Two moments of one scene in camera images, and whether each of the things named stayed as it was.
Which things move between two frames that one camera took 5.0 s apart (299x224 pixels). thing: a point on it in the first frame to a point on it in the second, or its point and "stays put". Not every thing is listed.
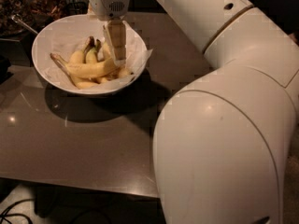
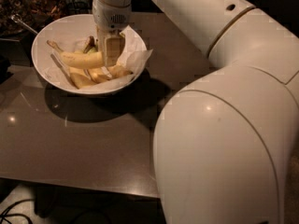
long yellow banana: x=106 y=66 to x=84 y=60
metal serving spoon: x=16 y=19 stays put
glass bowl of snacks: x=25 y=9 stays put
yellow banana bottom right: x=120 y=72 stays put
